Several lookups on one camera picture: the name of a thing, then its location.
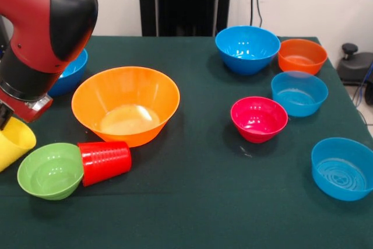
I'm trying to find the blue cable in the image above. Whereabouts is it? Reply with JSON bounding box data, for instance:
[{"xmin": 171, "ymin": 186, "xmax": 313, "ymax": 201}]
[{"xmin": 352, "ymin": 65, "xmax": 373, "ymax": 110}]

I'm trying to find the yellow cup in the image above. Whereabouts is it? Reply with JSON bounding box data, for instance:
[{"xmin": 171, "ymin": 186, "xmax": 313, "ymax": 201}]
[{"xmin": 0, "ymin": 116, "xmax": 37, "ymax": 173}]

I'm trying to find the green bowl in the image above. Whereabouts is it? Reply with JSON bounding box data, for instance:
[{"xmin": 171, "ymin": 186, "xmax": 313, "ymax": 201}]
[{"xmin": 17, "ymin": 142, "xmax": 85, "ymax": 201}]

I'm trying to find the orange bowl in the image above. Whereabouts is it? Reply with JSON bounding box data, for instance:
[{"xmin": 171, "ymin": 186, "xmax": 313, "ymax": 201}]
[{"xmin": 277, "ymin": 38, "xmax": 329, "ymax": 76}]

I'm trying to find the black equipment case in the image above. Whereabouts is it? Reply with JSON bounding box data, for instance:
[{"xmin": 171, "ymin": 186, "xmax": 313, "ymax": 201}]
[{"xmin": 0, "ymin": 17, "xmax": 14, "ymax": 57}]

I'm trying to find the large blue bowl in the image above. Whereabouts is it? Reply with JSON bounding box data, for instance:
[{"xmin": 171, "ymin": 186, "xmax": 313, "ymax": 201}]
[
  {"xmin": 214, "ymin": 25, "xmax": 281, "ymax": 76},
  {"xmin": 48, "ymin": 48, "xmax": 89, "ymax": 97}
]

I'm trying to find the large yellow bowl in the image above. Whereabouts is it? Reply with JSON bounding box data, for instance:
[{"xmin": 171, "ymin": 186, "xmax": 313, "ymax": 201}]
[{"xmin": 71, "ymin": 66, "xmax": 181, "ymax": 148}]

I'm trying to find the pink bowl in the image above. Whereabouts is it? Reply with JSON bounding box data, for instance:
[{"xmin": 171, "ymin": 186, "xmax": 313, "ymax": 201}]
[{"xmin": 230, "ymin": 96, "xmax": 289, "ymax": 144}]

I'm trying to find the small blue bowl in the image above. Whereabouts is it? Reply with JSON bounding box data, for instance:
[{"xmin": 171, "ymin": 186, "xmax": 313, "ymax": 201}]
[
  {"xmin": 270, "ymin": 71, "xmax": 329, "ymax": 118},
  {"xmin": 311, "ymin": 137, "xmax": 373, "ymax": 202}
]

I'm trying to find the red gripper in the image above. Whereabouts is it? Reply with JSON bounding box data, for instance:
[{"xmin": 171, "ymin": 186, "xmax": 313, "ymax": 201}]
[{"xmin": 0, "ymin": 87, "xmax": 54, "ymax": 131}]

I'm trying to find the dark green tablecloth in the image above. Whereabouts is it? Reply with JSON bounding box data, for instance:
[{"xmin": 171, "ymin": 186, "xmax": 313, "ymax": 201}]
[{"xmin": 0, "ymin": 35, "xmax": 373, "ymax": 249}]

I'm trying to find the red cup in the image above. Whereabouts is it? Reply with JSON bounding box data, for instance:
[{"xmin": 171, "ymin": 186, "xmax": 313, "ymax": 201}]
[{"xmin": 77, "ymin": 141, "xmax": 132, "ymax": 187}]

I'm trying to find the black stand base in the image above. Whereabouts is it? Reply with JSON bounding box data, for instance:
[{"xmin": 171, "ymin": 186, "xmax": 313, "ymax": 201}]
[{"xmin": 337, "ymin": 43, "xmax": 373, "ymax": 86}]

